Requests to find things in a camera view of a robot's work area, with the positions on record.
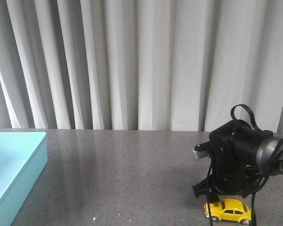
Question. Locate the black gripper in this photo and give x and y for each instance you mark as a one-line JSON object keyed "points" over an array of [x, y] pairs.
{"points": [[234, 164]]}

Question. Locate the yellow toy beetle car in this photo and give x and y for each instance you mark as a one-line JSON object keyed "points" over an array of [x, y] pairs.
{"points": [[228, 209]]}

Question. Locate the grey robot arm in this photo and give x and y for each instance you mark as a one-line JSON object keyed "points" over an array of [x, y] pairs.
{"points": [[270, 159]]}

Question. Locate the light blue storage box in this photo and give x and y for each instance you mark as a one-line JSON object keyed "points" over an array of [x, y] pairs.
{"points": [[23, 155]]}

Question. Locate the grey pleated curtain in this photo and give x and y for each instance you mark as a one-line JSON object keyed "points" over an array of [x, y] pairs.
{"points": [[139, 64]]}

